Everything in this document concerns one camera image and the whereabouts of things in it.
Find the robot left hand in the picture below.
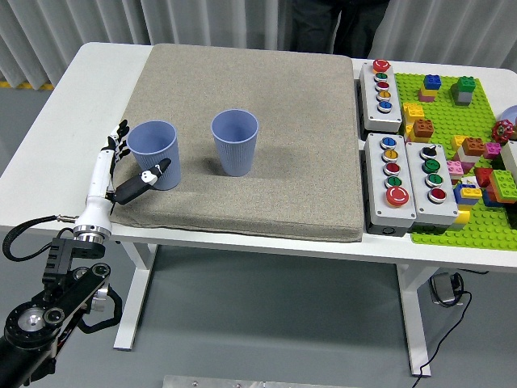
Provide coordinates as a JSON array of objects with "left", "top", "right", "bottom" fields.
[{"left": 74, "top": 119, "right": 172, "bottom": 234}]

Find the blue ribbed cup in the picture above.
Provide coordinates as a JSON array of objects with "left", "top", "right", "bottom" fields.
[
  {"left": 127, "top": 120, "right": 181, "bottom": 191},
  {"left": 210, "top": 109, "right": 259, "bottom": 177}
]

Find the white table leg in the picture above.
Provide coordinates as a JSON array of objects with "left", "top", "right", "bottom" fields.
[
  {"left": 394, "top": 262, "right": 432, "bottom": 377},
  {"left": 112, "top": 242, "right": 158, "bottom": 351}
]

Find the white pleated curtain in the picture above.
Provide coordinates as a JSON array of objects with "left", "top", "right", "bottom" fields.
[{"left": 0, "top": 0, "right": 517, "bottom": 92}]

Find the grey-brown mat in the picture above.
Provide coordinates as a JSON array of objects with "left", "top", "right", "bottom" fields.
[{"left": 89, "top": 43, "right": 364, "bottom": 243}]

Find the grey five-button control box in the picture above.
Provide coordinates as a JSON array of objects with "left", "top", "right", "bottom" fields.
[
  {"left": 358, "top": 59, "right": 405, "bottom": 134},
  {"left": 363, "top": 132, "right": 418, "bottom": 236}
]

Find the person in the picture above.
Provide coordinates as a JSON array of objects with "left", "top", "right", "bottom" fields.
[{"left": 291, "top": 0, "right": 391, "bottom": 57}]

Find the brown toy brick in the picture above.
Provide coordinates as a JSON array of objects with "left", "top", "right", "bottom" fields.
[
  {"left": 411, "top": 119, "right": 435, "bottom": 142},
  {"left": 462, "top": 137, "right": 485, "bottom": 157}
]

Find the grey power adapter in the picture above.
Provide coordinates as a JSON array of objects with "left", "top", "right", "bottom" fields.
[{"left": 428, "top": 272, "right": 464, "bottom": 306}]

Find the green brick baseplate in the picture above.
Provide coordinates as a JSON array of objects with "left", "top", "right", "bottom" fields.
[{"left": 393, "top": 72, "right": 517, "bottom": 252}]

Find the blue and yellow toy brick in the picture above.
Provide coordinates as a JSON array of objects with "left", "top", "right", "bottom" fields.
[{"left": 452, "top": 183, "right": 484, "bottom": 207}]

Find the red toy brick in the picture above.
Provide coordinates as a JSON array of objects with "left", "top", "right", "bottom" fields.
[{"left": 474, "top": 167, "right": 494, "bottom": 189}]

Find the large green toy brick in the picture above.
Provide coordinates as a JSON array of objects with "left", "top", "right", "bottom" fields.
[{"left": 488, "top": 169, "right": 517, "bottom": 203}]

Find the white box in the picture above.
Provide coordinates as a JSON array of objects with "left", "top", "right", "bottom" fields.
[{"left": 500, "top": 141, "right": 517, "bottom": 183}]

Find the grey selector switch control box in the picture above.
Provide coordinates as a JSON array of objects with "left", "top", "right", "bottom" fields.
[{"left": 404, "top": 141, "right": 460, "bottom": 234}]

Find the black power cable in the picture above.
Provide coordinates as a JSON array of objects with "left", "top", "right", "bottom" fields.
[{"left": 415, "top": 272, "right": 473, "bottom": 379}]

